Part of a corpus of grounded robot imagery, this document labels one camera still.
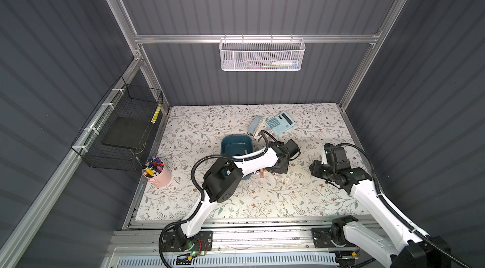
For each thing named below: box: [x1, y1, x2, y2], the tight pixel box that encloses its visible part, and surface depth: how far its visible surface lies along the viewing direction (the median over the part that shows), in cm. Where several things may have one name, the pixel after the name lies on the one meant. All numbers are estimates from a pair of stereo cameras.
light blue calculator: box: [265, 111, 295, 135], surface depth 113 cm
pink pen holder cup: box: [142, 156, 172, 189], surface depth 82 cm
